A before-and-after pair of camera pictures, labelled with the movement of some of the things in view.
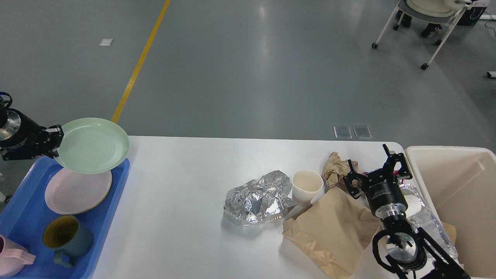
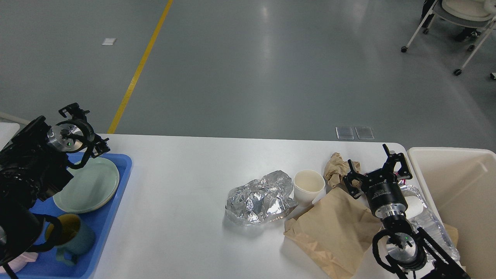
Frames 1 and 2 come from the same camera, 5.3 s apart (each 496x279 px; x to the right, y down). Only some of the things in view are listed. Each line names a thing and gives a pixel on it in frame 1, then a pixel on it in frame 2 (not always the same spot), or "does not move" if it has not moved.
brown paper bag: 339,226 does not move
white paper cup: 307,185 does not move
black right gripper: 384,192 does not move
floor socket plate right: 362,132 does not move
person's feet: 406,21 -> 466,33
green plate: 92,145 -> 93,185
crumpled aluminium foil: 260,200 does not move
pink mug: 13,257 does not move
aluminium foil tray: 419,216 does not move
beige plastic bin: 459,183 does not move
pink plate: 69,192 -> 111,197
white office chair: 431,11 -> 479,14
